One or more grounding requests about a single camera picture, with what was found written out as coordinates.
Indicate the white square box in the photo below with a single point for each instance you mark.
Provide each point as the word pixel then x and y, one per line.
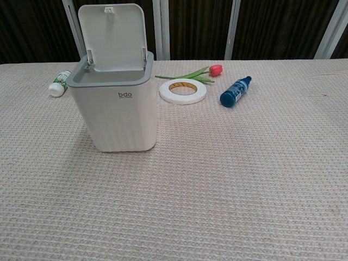
pixel 114 89

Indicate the beige woven tablecloth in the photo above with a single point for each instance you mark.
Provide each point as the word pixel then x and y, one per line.
pixel 174 168

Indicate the white tape roll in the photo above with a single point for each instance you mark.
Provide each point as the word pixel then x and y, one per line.
pixel 181 91

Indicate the artificial red tulip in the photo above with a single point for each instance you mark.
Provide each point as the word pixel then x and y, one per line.
pixel 202 73

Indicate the blue spray bottle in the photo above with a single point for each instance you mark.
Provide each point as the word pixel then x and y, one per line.
pixel 235 91

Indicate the white green-labelled bottle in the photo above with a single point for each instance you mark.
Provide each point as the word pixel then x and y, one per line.
pixel 59 83

